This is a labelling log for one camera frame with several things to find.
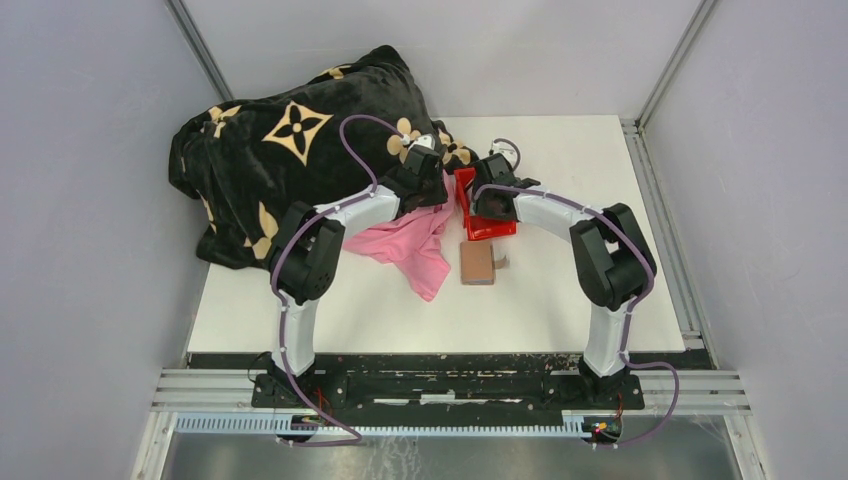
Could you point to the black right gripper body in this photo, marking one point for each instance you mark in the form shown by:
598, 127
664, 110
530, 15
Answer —
483, 204

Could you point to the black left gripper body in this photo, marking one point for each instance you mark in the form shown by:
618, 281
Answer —
433, 191

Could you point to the red plastic bin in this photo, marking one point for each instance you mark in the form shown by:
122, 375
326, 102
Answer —
477, 228

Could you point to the tan leather card holder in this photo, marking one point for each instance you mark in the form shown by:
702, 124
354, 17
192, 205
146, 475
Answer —
480, 261

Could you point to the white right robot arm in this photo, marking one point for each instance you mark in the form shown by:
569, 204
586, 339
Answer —
614, 265

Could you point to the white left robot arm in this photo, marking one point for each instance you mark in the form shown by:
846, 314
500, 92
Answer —
304, 255

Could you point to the pink cloth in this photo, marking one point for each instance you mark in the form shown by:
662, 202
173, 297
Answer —
413, 244

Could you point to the black floral blanket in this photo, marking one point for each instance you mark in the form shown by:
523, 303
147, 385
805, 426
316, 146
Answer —
247, 160

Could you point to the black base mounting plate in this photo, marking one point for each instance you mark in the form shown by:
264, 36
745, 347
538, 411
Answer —
529, 390

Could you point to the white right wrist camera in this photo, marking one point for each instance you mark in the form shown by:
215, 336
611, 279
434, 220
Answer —
502, 149

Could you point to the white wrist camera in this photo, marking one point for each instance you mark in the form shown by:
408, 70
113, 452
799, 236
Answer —
502, 149
427, 141

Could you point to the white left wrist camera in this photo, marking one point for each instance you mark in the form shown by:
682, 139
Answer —
427, 141

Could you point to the aluminium frame rails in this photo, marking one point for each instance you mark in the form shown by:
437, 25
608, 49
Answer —
697, 392

